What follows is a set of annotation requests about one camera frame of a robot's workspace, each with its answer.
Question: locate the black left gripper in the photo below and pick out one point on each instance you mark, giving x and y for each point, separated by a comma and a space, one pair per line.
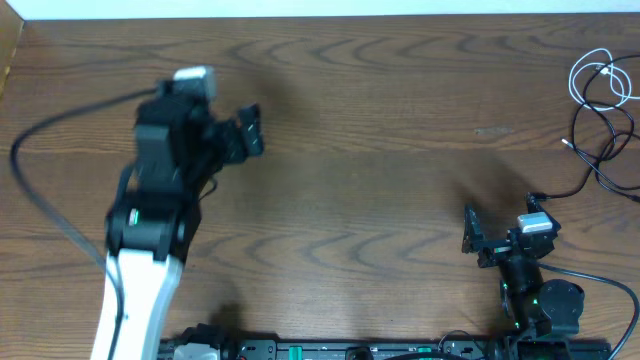
232, 141

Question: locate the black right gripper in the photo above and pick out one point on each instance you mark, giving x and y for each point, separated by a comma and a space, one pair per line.
495, 252

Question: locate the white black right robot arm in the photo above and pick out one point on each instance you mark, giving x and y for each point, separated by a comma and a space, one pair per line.
545, 312

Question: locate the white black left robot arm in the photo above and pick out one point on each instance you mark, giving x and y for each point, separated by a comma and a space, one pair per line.
156, 212

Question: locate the wooden side panel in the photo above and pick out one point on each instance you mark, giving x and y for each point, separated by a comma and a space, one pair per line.
11, 26

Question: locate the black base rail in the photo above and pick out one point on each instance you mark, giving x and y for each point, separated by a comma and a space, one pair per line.
451, 348

